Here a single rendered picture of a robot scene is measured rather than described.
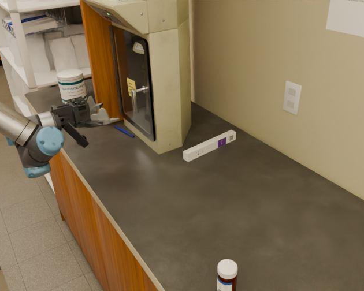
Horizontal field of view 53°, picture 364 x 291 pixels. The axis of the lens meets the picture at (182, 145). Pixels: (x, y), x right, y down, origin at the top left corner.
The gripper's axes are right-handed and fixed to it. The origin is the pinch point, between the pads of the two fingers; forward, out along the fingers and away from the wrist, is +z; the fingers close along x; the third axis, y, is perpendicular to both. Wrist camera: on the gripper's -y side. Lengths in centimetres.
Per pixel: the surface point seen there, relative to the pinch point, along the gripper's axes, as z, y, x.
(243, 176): 33, -20, -35
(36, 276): -39, -116, 54
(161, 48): 19.3, 20.8, -4.2
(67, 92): 1, -15, 65
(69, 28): 30, -3, 148
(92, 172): -11.1, -20.8, -1.7
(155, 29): 17.3, 27.3, -4.1
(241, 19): 58, 24, 0
